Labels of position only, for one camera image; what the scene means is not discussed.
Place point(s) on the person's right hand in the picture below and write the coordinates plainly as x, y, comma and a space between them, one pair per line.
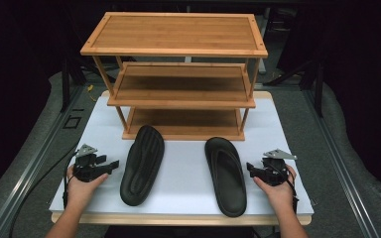
279, 195

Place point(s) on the person's left hand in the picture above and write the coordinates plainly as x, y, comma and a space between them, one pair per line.
81, 193

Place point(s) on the white table mat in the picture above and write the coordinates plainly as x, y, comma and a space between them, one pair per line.
185, 165

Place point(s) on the black metal stand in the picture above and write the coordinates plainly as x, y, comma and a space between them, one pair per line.
318, 89
65, 86

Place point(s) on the wooden three-tier shoe rack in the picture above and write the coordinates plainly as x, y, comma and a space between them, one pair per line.
175, 33

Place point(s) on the grey metal floor rail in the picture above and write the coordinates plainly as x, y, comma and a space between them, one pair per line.
340, 165
23, 178

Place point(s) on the small yellow tag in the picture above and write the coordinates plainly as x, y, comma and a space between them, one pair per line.
90, 88

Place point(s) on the black slipper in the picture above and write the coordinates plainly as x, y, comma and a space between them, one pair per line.
226, 177
142, 167

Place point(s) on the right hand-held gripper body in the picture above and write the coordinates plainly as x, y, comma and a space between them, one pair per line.
275, 172

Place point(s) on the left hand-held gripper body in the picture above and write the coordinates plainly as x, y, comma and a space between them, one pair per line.
86, 167

